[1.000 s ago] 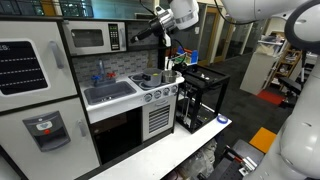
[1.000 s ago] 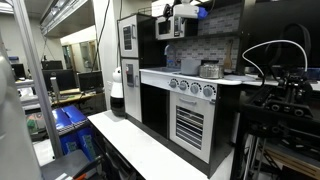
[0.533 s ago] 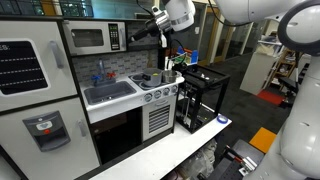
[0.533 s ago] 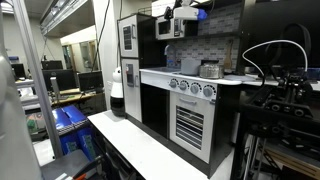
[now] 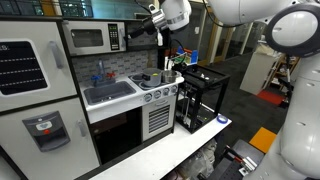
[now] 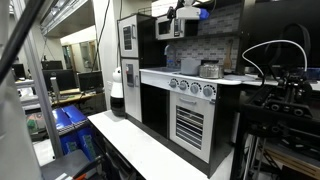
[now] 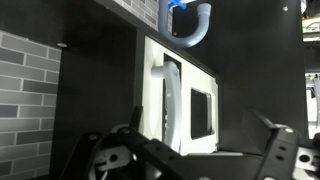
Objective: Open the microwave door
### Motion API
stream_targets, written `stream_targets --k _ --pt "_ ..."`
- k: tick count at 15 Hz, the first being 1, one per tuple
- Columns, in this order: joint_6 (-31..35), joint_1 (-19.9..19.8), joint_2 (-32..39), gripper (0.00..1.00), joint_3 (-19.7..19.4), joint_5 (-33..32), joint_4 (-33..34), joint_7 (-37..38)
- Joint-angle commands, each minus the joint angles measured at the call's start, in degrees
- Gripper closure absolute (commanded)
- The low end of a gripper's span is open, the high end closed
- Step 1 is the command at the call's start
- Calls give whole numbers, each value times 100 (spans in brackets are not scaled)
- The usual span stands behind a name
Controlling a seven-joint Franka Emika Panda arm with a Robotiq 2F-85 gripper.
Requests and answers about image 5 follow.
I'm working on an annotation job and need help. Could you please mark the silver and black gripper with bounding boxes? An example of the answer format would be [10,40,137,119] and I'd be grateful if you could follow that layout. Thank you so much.
[128,3,168,40]

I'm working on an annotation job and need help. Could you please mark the toy microwave oven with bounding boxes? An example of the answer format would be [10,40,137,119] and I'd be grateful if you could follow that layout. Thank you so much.
[62,20,128,57]

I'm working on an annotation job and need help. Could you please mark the wooden framed glass door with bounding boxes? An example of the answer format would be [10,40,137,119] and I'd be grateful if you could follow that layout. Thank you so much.
[213,23,236,64]
[198,5,222,67]

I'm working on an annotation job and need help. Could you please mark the white toy oven door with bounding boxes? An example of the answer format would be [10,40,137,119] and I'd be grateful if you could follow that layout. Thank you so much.
[141,94,178,142]

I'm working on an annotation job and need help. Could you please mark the white fridge door black window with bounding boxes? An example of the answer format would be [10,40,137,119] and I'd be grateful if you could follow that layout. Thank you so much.
[0,20,78,114]

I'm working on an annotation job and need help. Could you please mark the white fridge door with dispenser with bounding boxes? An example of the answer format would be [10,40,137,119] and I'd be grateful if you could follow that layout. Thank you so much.
[0,97,101,180]

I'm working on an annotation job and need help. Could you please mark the flat rectangular box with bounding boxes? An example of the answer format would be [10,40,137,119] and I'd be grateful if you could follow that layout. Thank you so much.
[134,12,149,20]

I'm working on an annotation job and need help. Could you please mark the toy kitchen playset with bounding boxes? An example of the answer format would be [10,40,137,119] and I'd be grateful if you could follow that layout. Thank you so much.
[0,14,186,180]

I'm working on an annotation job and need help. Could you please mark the grey toy pot with lid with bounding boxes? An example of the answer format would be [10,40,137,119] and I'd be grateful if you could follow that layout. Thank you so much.
[141,67,163,88]

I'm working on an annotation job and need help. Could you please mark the grey toy faucet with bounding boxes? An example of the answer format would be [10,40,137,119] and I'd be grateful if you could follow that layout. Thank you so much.
[90,59,117,88]

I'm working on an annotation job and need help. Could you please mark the shiny steel pot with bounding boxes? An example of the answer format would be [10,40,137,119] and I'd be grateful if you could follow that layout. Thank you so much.
[162,69,181,84]

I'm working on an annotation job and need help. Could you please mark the grey toy sink basin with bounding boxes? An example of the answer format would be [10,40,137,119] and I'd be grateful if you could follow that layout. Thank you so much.
[83,80,137,106]

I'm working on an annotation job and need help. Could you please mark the blue tape roll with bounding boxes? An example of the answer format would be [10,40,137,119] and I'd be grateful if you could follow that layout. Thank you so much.
[216,114,229,125]

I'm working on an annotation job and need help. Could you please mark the plain white cabinet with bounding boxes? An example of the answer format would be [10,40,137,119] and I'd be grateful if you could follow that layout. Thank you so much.
[239,49,278,96]

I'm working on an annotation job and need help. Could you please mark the grey crumpled cloth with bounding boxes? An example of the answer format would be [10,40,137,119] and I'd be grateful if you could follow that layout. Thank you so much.
[181,139,218,180]

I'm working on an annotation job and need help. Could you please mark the red floor mat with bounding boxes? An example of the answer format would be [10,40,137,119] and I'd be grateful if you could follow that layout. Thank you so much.
[256,89,286,106]

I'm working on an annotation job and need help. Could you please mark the wooden shelf unit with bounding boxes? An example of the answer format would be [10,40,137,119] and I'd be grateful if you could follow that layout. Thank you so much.
[266,54,296,89]

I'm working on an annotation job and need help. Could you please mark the black metal stand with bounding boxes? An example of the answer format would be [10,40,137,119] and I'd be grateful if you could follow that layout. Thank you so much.
[278,76,295,109]

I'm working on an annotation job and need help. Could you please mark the orange and black bar clamp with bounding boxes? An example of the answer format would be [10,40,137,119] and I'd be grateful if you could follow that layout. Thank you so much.
[225,145,249,168]

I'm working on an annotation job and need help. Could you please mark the black perforated breadboard plate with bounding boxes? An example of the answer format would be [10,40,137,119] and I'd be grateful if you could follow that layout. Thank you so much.
[213,158,248,180]

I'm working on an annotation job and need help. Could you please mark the orange floor mat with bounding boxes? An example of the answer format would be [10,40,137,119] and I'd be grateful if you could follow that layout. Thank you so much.
[249,126,278,154]

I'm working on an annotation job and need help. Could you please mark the black wire rack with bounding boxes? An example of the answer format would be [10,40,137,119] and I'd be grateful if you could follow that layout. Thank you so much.
[166,39,232,135]

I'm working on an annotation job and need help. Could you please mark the grey metal base plate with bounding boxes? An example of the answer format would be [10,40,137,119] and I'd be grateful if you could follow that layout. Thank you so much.
[208,139,266,180]

